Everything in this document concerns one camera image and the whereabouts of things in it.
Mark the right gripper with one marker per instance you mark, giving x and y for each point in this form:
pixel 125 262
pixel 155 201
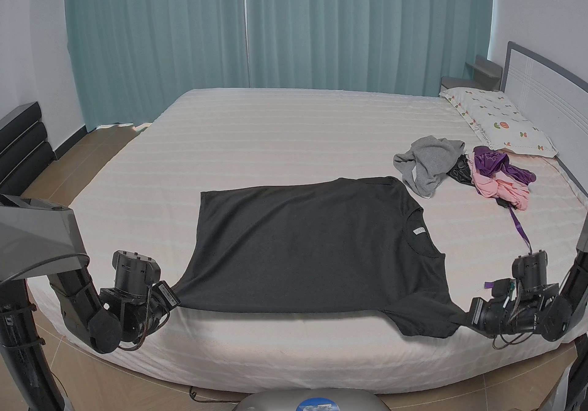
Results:
pixel 494 319

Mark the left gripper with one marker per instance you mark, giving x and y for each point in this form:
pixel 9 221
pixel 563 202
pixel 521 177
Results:
pixel 156 315

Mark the black T-shirt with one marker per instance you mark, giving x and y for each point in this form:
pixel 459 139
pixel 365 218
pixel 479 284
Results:
pixel 298 253

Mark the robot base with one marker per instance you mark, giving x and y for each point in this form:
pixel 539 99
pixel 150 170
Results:
pixel 275 401

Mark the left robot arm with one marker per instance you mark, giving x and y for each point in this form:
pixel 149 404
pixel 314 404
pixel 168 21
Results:
pixel 36 230

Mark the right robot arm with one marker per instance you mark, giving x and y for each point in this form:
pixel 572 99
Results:
pixel 558 317

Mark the bed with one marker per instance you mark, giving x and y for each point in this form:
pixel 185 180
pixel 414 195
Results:
pixel 298 138

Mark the pink garment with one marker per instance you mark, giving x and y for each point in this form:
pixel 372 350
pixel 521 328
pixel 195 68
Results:
pixel 494 186

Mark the black patterned garment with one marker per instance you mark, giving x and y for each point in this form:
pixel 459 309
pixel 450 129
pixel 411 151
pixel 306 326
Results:
pixel 459 170

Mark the purple garment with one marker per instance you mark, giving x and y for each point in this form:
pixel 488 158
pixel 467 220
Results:
pixel 491 161

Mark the grey garment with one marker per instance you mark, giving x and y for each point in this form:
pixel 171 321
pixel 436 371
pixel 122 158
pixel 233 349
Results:
pixel 429 161

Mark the white printed pillow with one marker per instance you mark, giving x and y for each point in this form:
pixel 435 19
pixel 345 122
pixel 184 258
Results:
pixel 496 120

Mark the black chest of drawers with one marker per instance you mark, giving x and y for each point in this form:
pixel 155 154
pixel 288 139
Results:
pixel 20 143

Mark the grey bedside table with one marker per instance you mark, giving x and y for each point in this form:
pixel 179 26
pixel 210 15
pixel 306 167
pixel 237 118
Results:
pixel 482 72

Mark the blue-green curtain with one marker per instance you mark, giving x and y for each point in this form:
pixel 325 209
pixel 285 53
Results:
pixel 367 14
pixel 156 32

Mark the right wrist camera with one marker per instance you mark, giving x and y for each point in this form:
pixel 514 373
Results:
pixel 501 290

